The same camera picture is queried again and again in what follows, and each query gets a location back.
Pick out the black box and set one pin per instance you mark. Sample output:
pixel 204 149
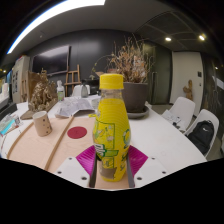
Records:
pixel 6 111

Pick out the yellow drink bottle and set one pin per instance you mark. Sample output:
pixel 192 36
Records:
pixel 111 126

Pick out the round ceiling spot light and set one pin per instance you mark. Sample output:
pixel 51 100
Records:
pixel 201 37
pixel 168 39

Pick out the long ceiling light strip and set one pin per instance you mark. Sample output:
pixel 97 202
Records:
pixel 50 15

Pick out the white cabinet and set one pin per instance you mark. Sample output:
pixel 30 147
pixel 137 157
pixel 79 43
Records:
pixel 20 80

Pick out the beige dotted cup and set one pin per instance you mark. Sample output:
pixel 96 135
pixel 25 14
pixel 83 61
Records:
pixel 42 124

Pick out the black wall screen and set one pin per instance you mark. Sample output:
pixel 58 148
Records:
pixel 50 60

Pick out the loose white papers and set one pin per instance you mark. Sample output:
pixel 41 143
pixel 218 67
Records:
pixel 172 117

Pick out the white plastic chair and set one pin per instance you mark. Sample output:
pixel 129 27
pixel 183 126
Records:
pixel 185 108
pixel 78 90
pixel 208 116

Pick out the small white green-labelled bottle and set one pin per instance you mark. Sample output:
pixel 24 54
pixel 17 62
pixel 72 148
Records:
pixel 60 93

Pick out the wooden figure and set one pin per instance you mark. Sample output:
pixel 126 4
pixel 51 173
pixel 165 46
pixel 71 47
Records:
pixel 188 90

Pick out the grey plant saucer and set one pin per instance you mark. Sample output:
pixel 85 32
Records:
pixel 140 115

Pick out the black backpack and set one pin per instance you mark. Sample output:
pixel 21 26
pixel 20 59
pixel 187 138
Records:
pixel 201 136

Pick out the light wooden board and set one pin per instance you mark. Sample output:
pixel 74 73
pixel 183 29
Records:
pixel 40 148

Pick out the wooden easel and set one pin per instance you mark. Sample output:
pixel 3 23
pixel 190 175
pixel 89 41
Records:
pixel 71 81

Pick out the dried plant in grey pot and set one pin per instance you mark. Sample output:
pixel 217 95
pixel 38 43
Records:
pixel 135 93

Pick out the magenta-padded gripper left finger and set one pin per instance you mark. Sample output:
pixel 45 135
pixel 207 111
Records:
pixel 71 170

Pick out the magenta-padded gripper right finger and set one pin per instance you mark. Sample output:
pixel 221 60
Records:
pixel 150 170

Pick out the golden sculpture on wooden base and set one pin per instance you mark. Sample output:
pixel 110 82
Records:
pixel 41 95

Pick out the flat round red coaster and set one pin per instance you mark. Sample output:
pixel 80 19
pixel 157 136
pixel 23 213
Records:
pixel 77 132

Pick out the colourful book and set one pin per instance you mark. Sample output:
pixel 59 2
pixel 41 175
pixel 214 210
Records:
pixel 8 126

